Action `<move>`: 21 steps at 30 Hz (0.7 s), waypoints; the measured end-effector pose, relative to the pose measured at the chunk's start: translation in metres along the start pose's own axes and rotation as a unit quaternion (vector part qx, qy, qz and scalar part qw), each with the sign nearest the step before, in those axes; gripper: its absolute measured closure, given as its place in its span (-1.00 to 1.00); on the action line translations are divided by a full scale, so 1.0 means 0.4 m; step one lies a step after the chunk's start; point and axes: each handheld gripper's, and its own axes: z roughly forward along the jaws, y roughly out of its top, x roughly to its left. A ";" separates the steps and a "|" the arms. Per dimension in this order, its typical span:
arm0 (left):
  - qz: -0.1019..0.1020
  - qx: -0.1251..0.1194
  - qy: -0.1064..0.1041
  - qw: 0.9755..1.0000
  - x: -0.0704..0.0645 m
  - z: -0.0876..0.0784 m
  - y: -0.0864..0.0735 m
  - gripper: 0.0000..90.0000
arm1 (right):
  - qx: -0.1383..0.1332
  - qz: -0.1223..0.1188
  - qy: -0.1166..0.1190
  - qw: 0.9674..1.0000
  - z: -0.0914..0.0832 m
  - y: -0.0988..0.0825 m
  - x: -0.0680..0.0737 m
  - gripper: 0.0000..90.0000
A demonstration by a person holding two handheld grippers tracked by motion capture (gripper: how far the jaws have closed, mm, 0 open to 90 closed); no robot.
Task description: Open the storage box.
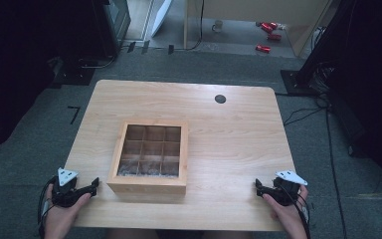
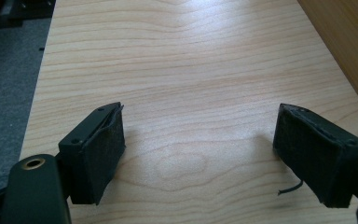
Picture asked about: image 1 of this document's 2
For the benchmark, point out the black tape strip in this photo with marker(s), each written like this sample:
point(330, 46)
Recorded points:
point(171, 49)

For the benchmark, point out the person's right hand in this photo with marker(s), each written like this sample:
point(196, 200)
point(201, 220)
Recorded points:
point(286, 215)

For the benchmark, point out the clear glass mug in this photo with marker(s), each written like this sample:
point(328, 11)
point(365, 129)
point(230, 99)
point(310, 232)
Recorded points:
point(218, 26)

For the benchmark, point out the black stand base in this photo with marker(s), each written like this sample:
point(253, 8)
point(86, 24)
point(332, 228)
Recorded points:
point(298, 84)

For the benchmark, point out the black round table grommet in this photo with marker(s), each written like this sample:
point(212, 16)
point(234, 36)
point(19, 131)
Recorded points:
point(220, 99)

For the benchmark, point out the white board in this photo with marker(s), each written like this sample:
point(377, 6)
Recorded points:
point(160, 15)

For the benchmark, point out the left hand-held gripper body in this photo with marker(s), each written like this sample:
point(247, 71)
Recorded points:
point(65, 189)

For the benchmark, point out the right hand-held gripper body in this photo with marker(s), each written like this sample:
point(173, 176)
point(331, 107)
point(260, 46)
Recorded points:
point(286, 187)

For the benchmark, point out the black cabinet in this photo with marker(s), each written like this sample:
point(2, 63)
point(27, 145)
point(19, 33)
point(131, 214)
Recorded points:
point(111, 23)

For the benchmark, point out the wooden compartment box glass lid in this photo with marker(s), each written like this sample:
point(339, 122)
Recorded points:
point(151, 156)

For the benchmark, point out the light wooden partition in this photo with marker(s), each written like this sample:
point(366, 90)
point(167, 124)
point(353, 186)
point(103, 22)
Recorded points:
point(245, 8)

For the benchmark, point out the person's left hand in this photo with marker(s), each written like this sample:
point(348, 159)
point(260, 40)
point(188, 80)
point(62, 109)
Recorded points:
point(61, 217)

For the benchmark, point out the red can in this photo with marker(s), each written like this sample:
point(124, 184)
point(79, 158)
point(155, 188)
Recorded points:
point(274, 25)
point(274, 37)
point(266, 27)
point(263, 48)

